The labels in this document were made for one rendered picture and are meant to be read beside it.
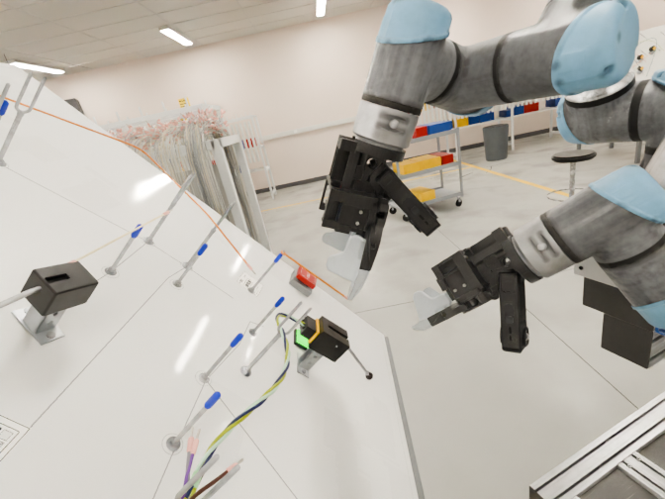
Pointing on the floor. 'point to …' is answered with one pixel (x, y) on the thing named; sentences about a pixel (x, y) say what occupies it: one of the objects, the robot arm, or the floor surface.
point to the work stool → (573, 163)
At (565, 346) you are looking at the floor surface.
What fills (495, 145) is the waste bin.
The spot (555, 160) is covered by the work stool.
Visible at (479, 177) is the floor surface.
